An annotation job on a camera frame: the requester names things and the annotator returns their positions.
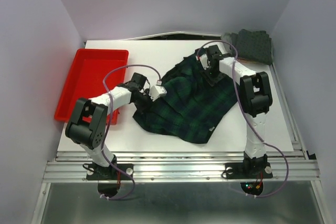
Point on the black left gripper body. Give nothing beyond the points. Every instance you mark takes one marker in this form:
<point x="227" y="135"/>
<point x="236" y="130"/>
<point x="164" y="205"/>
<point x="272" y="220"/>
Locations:
<point x="144" y="100"/>

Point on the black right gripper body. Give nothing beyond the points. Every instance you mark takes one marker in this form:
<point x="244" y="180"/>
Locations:
<point x="211" y="76"/>

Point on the green plaid skirt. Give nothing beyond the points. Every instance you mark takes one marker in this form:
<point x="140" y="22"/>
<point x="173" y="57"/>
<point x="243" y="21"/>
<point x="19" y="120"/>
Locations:
<point x="192" y="108"/>

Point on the grey dotted skirt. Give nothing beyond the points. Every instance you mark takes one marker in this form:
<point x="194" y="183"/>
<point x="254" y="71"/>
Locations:
<point x="255" y="46"/>

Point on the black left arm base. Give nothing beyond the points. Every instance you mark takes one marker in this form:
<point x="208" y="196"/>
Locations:
<point x="96" y="172"/>

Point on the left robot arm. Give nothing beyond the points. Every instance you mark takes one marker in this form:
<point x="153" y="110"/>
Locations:
<point x="88" y="121"/>

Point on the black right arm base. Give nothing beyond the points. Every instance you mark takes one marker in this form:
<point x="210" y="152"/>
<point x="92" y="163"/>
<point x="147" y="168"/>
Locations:
<point x="238" y="170"/>

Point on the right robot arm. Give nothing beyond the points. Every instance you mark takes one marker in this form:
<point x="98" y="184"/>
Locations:
<point x="253" y="94"/>

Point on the folded pink patterned skirt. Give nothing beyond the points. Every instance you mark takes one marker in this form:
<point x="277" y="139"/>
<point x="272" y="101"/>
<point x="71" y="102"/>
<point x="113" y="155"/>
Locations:
<point x="247" y="61"/>

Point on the folded light grey skirt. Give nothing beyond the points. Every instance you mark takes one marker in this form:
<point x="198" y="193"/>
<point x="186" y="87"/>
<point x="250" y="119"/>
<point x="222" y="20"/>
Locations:
<point x="230" y="38"/>

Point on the red plastic tray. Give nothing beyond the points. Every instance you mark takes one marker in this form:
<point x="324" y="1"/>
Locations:
<point x="85" y="77"/>

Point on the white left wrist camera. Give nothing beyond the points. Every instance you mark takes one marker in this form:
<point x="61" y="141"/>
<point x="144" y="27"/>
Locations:
<point x="156" y="92"/>

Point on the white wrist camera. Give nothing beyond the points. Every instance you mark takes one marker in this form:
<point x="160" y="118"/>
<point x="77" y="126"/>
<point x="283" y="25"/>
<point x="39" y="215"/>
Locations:
<point x="156" y="92"/>
<point x="203" y="61"/>

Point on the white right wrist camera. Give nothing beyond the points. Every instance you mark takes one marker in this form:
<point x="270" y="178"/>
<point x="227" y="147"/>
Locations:
<point x="203" y="61"/>

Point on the aluminium frame rail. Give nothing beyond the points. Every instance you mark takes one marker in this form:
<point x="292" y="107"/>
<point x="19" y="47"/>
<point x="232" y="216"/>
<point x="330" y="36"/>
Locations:
<point x="151" y="167"/>

